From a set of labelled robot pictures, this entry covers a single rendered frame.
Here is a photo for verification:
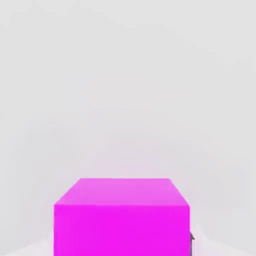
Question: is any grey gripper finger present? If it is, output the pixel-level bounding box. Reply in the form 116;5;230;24
189;232;219;256

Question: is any small magenta cube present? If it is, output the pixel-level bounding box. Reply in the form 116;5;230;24
53;177;191;256

